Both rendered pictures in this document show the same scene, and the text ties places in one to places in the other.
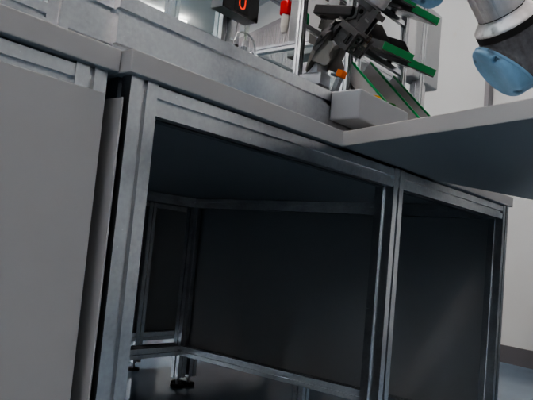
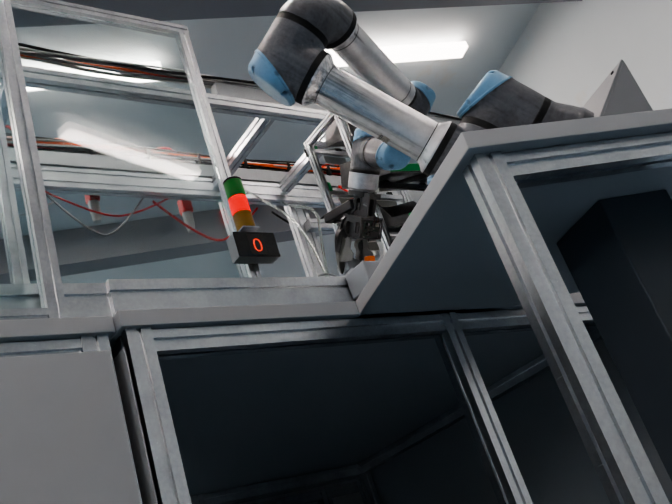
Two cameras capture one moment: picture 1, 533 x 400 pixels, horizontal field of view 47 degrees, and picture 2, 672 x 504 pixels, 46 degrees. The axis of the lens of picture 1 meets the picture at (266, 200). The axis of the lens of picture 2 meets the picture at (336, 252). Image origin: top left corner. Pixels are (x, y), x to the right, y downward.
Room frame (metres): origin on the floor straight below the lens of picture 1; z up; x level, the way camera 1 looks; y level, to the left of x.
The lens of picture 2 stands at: (-0.34, -0.36, 0.31)
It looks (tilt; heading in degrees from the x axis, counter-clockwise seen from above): 24 degrees up; 9
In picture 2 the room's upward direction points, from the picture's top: 19 degrees counter-clockwise
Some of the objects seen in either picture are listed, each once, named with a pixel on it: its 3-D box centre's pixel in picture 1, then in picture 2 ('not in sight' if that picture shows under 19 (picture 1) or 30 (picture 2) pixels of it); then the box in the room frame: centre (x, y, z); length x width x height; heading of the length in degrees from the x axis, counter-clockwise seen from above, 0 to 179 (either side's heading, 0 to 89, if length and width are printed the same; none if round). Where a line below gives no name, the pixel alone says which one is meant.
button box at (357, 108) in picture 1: (370, 115); (394, 279); (1.29, -0.20, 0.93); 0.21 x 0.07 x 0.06; 141
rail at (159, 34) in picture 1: (293, 104); (311, 301); (1.18, -0.04, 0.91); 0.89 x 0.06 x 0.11; 141
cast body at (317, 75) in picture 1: (312, 73); (349, 273); (1.50, -0.08, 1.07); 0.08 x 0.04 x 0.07; 51
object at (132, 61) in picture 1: (182, 167); (290, 420); (1.77, 0.25, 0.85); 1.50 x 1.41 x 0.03; 141
